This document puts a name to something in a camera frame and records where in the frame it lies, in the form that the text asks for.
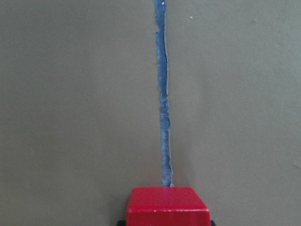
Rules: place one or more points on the red block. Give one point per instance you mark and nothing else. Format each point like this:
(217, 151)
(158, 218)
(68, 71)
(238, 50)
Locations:
(166, 206)

